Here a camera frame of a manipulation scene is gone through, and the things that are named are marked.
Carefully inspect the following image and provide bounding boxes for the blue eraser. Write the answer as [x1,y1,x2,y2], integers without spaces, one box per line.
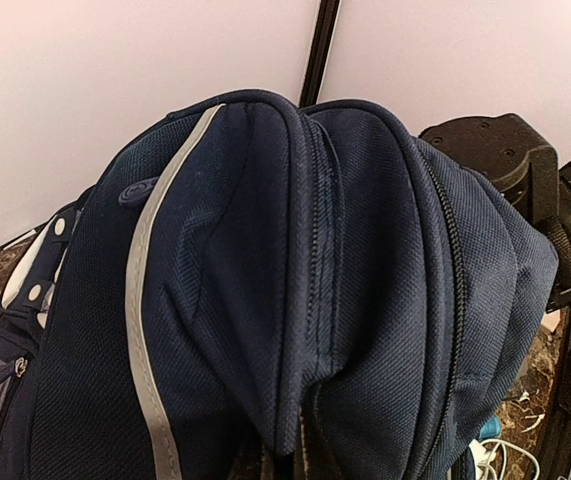
[478,416,501,442]

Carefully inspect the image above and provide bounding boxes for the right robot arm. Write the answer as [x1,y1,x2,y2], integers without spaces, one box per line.
[420,113,571,425]

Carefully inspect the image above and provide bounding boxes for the right black frame post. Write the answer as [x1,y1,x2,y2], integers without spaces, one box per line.
[298,0,341,107]

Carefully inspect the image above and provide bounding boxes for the white charging cable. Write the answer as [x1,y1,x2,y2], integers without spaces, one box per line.
[467,437,541,480]

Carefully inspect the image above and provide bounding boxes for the navy blue student backpack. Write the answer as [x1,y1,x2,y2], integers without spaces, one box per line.
[0,90,558,479]

